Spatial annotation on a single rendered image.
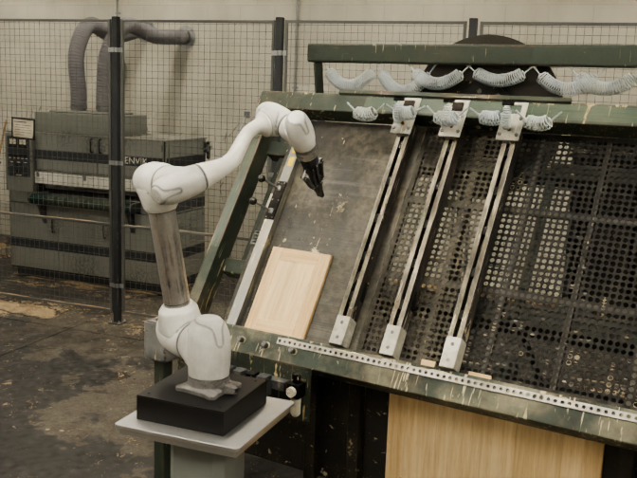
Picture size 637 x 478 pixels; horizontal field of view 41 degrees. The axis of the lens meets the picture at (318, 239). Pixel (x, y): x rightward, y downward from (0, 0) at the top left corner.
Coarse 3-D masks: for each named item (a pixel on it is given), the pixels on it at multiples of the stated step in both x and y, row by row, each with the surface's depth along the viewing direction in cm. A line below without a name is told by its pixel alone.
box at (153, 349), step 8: (152, 320) 375; (144, 328) 375; (152, 328) 372; (144, 336) 375; (152, 336) 373; (144, 344) 376; (152, 344) 373; (160, 344) 371; (144, 352) 376; (152, 352) 374; (160, 352) 371; (168, 352) 372; (160, 360) 372; (168, 360) 373
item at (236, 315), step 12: (288, 156) 411; (288, 168) 408; (288, 180) 405; (288, 192) 406; (276, 216) 400; (264, 228) 398; (264, 240) 395; (252, 252) 395; (264, 252) 395; (252, 264) 392; (252, 276) 389; (240, 288) 389; (252, 288) 390; (240, 300) 386; (240, 312) 384; (240, 324) 385
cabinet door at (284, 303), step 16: (272, 256) 392; (288, 256) 388; (304, 256) 384; (320, 256) 381; (272, 272) 388; (288, 272) 385; (304, 272) 381; (320, 272) 377; (272, 288) 385; (288, 288) 381; (304, 288) 377; (320, 288) 374; (256, 304) 384; (272, 304) 381; (288, 304) 377; (304, 304) 373; (256, 320) 380; (272, 320) 377; (288, 320) 374; (304, 320) 370; (288, 336) 370; (304, 336) 367
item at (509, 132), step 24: (504, 120) 348; (504, 144) 359; (504, 168) 354; (504, 192) 353; (480, 240) 345; (480, 264) 340; (480, 288) 341; (456, 312) 335; (456, 336) 335; (456, 360) 327
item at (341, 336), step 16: (416, 112) 381; (400, 128) 381; (416, 128) 388; (400, 144) 383; (400, 160) 378; (384, 176) 378; (400, 176) 380; (384, 192) 376; (384, 208) 371; (368, 224) 371; (384, 224) 372; (368, 240) 369; (368, 256) 364; (352, 272) 364; (368, 272) 364; (352, 288) 361; (352, 304) 357; (352, 320) 356; (336, 336) 353; (352, 336) 358
